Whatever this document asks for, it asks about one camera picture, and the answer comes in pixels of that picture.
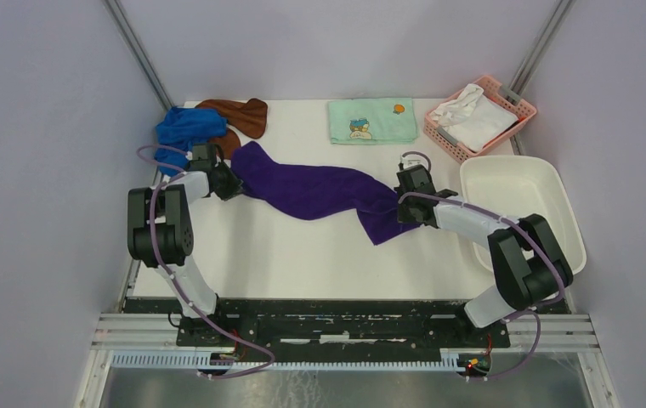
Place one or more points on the aluminium frame rail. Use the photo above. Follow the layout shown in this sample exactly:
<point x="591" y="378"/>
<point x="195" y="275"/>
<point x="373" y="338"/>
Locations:
<point x="560" y="333"/>

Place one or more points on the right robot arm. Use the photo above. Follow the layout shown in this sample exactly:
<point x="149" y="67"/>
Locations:
<point x="529" y="266"/>

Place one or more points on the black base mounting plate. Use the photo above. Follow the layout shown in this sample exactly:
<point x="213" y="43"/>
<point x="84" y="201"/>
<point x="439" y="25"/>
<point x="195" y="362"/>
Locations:
<point x="327" y="331"/>

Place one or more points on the blue towel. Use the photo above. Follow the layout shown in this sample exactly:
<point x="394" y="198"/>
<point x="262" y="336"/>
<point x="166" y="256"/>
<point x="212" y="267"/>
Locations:
<point x="183" y="127"/>

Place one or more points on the white cloth in basket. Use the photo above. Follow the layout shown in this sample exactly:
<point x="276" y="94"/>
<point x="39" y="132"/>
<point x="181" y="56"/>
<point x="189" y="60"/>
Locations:
<point x="472" y="118"/>

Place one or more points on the white plastic tub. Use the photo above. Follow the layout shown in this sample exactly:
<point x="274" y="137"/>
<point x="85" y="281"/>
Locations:
<point x="517" y="186"/>

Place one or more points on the purple towel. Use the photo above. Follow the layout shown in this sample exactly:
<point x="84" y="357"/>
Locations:
<point x="314" y="192"/>

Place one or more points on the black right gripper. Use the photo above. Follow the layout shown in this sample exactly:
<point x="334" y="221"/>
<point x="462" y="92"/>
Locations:
<point x="404" y="217"/>

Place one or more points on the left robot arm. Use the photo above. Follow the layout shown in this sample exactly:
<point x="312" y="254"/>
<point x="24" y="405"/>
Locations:
<point x="160" y="232"/>

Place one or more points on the white slotted cable duct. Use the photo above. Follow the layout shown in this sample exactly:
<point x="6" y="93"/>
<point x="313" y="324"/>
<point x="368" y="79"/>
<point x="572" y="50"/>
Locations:
<point x="204" y="361"/>

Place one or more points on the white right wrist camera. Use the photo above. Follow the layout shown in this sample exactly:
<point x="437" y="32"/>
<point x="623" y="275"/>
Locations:
<point x="408" y="163"/>

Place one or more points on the brown towel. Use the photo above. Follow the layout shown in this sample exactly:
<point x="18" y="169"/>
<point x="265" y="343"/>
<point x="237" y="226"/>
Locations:
<point x="249" y="118"/>

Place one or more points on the mint green cartoon towel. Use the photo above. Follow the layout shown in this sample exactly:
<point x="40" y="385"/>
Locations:
<point x="383" y="121"/>

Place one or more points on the pink plastic basket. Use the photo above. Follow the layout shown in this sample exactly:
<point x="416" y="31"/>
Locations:
<point x="499" y="94"/>

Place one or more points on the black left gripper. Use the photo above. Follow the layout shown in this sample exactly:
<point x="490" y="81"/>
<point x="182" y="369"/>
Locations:
<point x="234" y="184"/>

